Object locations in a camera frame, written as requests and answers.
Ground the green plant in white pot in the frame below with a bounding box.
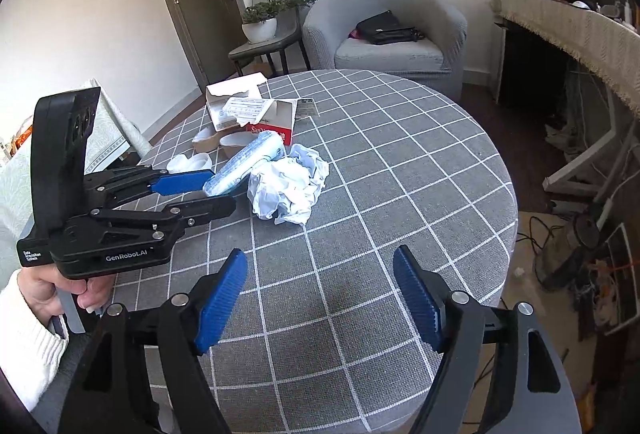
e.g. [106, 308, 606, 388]
[241, 0, 325, 44]

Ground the orange printed box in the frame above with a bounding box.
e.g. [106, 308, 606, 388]
[9, 119, 34, 156]

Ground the person's left hand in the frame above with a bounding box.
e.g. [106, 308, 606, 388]
[17, 264, 108, 320]

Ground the black bag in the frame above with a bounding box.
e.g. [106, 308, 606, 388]
[356, 10, 425, 46]

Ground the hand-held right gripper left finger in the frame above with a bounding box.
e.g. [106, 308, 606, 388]
[57, 248, 249, 434]

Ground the person's dark clothing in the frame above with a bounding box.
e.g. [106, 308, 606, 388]
[32, 334, 101, 415]

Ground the cream fringed desk cloth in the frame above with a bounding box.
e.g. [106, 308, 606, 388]
[492, 0, 640, 120]

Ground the torn brown cardboard ring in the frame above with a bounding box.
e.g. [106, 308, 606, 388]
[192, 127, 226, 154]

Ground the round table, grey checked cloth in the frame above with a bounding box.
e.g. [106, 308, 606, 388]
[107, 69, 518, 434]

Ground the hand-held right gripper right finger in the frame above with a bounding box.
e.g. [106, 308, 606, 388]
[392, 244, 583, 434]

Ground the crumpled white paper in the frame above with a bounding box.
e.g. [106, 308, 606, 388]
[247, 143, 331, 226]

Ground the red and white cardboard box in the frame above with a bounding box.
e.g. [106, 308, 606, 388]
[206, 72, 299, 147]

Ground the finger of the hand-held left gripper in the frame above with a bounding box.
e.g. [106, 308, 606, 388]
[82, 165, 217, 209]
[89, 195, 237, 242]

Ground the grey-brown door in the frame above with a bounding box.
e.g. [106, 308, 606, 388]
[146, 0, 246, 90]

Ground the green patterned cloth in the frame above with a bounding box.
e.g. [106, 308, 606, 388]
[0, 78, 152, 275]

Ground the person's left forearm white sleeve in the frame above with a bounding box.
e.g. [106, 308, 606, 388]
[0, 271, 68, 412]

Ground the grey armchair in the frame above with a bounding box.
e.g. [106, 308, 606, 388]
[302, 0, 468, 100]

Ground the white desk leg frame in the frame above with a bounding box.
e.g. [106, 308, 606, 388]
[542, 114, 640, 193]

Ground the white framed panel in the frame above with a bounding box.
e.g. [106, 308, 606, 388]
[599, 223, 637, 336]

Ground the grey dining chair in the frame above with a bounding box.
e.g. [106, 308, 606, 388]
[228, 0, 311, 78]

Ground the round floor fan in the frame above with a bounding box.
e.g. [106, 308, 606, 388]
[535, 211, 601, 291]

